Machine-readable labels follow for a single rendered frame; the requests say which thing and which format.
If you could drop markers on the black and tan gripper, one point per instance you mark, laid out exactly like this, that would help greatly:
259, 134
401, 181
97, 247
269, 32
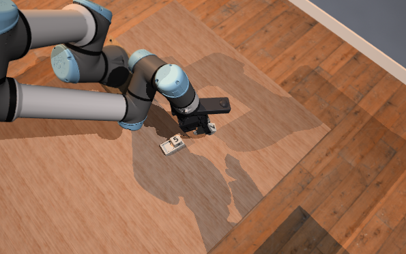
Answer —
189, 123

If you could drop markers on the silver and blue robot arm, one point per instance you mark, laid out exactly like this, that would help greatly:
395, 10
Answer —
84, 60

